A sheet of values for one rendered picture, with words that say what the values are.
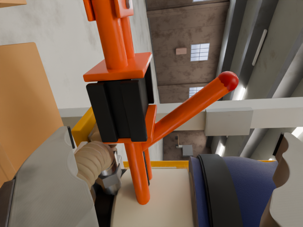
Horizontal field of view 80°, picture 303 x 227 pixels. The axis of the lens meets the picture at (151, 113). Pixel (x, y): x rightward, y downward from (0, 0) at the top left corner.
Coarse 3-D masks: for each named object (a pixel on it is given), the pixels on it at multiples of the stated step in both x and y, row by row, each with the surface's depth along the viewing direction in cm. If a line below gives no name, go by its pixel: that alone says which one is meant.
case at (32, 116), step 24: (0, 48) 34; (24, 48) 40; (0, 72) 34; (24, 72) 39; (0, 96) 34; (24, 96) 39; (48, 96) 46; (0, 120) 34; (24, 120) 39; (48, 120) 46; (0, 144) 33; (24, 144) 39; (0, 168) 33
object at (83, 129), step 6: (90, 108) 39; (84, 114) 37; (90, 114) 37; (84, 120) 35; (90, 120) 36; (78, 126) 33; (84, 126) 33; (90, 126) 36; (72, 132) 32; (78, 132) 32; (84, 132) 33; (90, 132) 35; (78, 138) 33; (84, 138) 33; (90, 138) 34; (78, 144) 33
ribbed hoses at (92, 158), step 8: (96, 128) 28; (96, 136) 27; (88, 144) 24; (96, 144) 24; (104, 144) 26; (112, 144) 27; (80, 152) 22; (88, 152) 22; (96, 152) 23; (104, 152) 24; (112, 152) 27; (80, 160) 21; (88, 160) 21; (96, 160) 22; (104, 160) 24; (112, 160) 27; (80, 168) 20; (88, 168) 21; (96, 168) 22; (104, 168) 26; (80, 176) 20; (88, 176) 21; (96, 176) 22; (88, 184) 20
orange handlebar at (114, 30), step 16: (96, 0) 15; (112, 0) 15; (128, 0) 17; (96, 16) 16; (112, 16) 16; (128, 16) 18; (112, 32) 16; (128, 32) 20; (112, 48) 17; (128, 48) 21; (112, 64) 17; (128, 144) 22; (128, 160) 24; (144, 176) 26; (144, 192) 27
